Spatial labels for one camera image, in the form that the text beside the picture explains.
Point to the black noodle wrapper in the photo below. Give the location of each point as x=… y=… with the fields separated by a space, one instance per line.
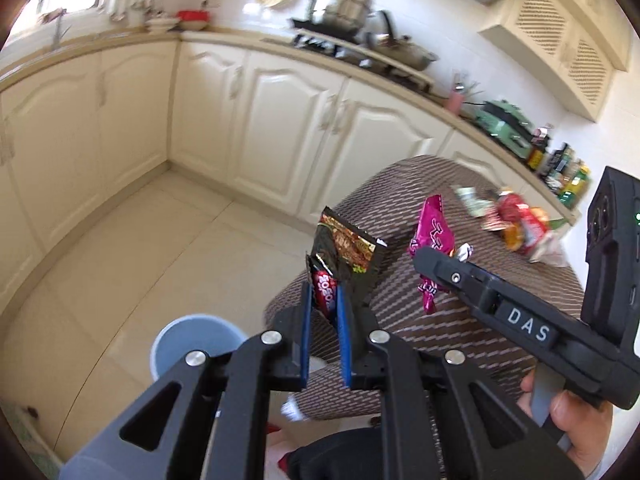
x=350 y=252

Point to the kitchen faucet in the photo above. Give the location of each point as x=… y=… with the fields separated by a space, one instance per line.
x=59 y=22

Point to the red bowl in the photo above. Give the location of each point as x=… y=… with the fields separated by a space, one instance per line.
x=194 y=20

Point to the pink slipper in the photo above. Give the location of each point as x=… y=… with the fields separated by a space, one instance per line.
x=278 y=441

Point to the pink snack wrapper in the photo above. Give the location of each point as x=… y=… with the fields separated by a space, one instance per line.
x=433 y=230

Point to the green bottle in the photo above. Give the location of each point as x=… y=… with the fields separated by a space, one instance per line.
x=575 y=187

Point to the person's leg black pants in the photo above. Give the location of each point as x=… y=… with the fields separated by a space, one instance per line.
x=330 y=455

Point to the brown dotted tablecloth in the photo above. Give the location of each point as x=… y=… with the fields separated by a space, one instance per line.
x=400 y=187

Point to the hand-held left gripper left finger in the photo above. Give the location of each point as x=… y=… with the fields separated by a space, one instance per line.
x=305 y=332

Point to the steel wok with lid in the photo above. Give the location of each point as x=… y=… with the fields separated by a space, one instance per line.
x=405 y=50

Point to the cream lower kitchen cabinets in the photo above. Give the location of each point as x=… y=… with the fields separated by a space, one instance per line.
x=260 y=120

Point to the person's right hand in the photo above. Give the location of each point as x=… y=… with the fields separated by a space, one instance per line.
x=585 y=425

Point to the small red snack packet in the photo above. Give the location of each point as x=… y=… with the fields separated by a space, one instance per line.
x=325 y=290

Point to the pink utensil holder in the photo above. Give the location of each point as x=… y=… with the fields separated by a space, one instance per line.
x=457 y=100

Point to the black gas stove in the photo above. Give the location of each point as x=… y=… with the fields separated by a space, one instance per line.
x=350 y=52

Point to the green and white packet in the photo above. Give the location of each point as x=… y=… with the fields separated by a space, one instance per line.
x=470 y=199

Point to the green floor mat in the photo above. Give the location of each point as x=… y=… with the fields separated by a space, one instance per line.
x=25 y=440

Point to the clear plastic bag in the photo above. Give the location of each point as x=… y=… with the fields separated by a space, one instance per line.
x=550 y=252

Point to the green kitchen appliance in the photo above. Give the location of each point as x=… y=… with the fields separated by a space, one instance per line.
x=505 y=122

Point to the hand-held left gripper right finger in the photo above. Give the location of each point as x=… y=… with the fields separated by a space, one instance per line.
x=343 y=342

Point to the blue plastic bin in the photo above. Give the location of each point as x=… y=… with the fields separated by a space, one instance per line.
x=190 y=332

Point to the cream upper lattice cabinet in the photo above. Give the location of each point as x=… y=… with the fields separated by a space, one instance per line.
x=555 y=35

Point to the steel stockpot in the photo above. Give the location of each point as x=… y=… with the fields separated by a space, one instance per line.
x=345 y=7

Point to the white bristle brush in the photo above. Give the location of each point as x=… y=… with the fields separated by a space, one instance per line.
x=293 y=408

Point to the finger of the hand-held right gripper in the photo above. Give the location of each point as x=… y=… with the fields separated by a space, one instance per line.
x=452 y=275

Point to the stack of white bowls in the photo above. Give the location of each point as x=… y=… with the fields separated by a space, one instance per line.
x=162 y=24

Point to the dark seasoning bottle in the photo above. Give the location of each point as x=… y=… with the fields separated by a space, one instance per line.
x=559 y=165

